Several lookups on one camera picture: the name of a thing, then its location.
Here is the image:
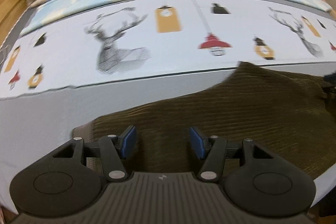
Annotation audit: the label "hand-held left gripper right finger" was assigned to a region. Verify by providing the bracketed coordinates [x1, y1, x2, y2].
[189, 126, 275, 182]

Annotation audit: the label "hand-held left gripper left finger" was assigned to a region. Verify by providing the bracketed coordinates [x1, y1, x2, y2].
[52, 125, 137, 182]

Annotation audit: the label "brown corduroy pants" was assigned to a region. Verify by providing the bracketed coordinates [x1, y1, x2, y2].
[72, 61, 336, 180]

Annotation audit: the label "printed deer bed sheet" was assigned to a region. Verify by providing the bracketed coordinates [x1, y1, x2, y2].
[0, 0, 336, 90]

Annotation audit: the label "grey bed sheet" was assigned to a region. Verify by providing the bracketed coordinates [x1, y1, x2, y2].
[0, 7, 336, 214]

